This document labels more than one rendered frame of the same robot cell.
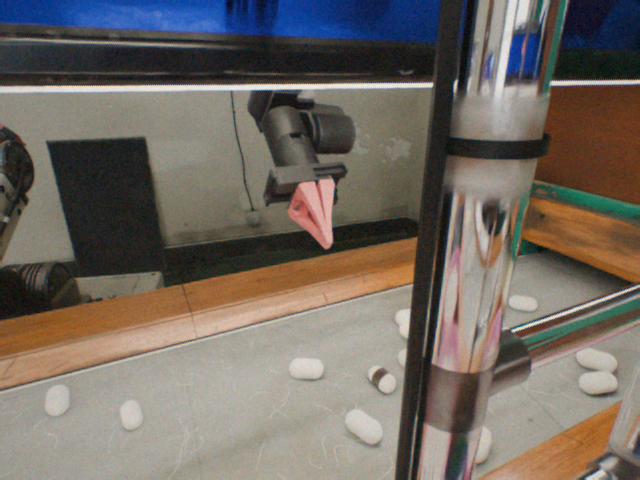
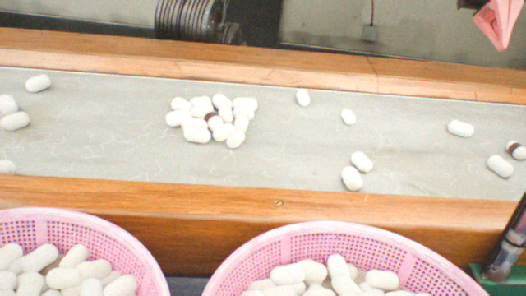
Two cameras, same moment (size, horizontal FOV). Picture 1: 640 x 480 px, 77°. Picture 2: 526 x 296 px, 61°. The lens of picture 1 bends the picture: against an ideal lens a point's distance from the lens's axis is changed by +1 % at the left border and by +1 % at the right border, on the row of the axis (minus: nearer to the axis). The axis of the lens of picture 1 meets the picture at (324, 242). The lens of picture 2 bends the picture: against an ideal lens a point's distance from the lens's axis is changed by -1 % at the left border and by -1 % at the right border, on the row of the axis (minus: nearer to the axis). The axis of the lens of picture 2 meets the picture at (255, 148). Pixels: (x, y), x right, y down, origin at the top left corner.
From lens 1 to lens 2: 0.34 m
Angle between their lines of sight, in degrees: 21
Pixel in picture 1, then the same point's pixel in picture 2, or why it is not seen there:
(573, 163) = not seen: outside the picture
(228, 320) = (400, 88)
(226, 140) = not seen: outside the picture
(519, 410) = not seen: outside the picture
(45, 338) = (287, 63)
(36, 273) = (228, 30)
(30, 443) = (292, 113)
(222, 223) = (337, 31)
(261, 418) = (427, 144)
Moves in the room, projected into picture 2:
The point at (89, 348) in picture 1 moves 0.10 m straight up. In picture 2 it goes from (312, 76) to (323, 20)
